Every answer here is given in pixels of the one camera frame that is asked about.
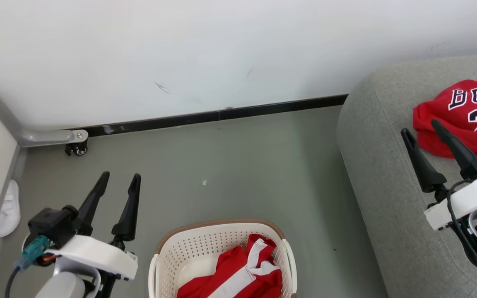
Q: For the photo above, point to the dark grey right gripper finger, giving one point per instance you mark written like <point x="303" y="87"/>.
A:
<point x="460" y="153"/>
<point x="422" y="165"/>

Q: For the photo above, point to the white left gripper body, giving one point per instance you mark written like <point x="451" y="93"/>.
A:
<point x="97" y="256"/>

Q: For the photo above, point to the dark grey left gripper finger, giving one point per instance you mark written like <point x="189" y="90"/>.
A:
<point x="95" y="198"/>
<point x="130" y="211"/>

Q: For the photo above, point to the red Bulls basketball jersey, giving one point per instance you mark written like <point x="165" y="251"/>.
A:
<point x="437" y="124"/>

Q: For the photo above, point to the red garment with white stripes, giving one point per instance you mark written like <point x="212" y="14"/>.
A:
<point x="230" y="265"/>

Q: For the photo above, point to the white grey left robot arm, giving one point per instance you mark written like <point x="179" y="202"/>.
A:
<point x="62" y="287"/>

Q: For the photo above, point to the grey fabric sofa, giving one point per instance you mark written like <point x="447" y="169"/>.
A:
<point x="387" y="165"/>

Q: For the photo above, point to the black caster wheel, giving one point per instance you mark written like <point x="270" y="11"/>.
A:
<point x="79" y="150"/>

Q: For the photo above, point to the white perforated laundry basket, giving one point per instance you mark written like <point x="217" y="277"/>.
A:
<point x="197" y="248"/>

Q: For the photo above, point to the white slipper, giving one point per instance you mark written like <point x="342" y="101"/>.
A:
<point x="8" y="211"/>

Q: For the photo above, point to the black baseboard strip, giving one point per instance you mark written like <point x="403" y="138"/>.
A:
<point x="263" y="109"/>

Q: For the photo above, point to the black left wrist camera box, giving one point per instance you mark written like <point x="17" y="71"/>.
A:
<point x="50" y="225"/>

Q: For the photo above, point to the grey metal frame with caster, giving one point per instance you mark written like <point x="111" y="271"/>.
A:
<point x="44" y="137"/>

